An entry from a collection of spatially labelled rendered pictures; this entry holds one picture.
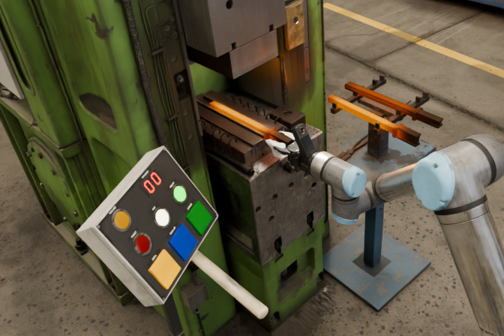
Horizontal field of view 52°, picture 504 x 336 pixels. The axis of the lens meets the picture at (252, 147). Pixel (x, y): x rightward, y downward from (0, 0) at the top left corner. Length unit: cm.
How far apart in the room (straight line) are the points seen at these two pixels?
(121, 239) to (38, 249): 187
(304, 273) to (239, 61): 118
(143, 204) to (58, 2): 76
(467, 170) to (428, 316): 143
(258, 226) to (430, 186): 88
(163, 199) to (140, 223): 11
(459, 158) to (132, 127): 95
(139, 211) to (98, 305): 142
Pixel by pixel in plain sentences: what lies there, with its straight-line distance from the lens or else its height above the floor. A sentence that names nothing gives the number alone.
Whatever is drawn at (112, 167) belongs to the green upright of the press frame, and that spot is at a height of 82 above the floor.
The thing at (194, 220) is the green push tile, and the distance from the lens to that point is 150.
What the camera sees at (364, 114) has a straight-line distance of 196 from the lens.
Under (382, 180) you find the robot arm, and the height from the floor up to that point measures 95.
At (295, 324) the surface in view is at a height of 0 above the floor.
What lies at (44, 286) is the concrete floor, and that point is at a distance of 296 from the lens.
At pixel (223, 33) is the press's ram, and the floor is 143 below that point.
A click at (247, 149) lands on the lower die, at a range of 179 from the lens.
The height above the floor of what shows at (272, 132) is 101.
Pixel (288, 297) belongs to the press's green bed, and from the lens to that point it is 237.
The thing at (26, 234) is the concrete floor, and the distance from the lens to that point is 332.
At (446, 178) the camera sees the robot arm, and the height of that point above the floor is 131.
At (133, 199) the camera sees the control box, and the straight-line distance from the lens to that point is 138.
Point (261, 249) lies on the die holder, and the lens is 200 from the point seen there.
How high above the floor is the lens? 204
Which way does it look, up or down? 36 degrees down
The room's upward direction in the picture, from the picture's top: 7 degrees counter-clockwise
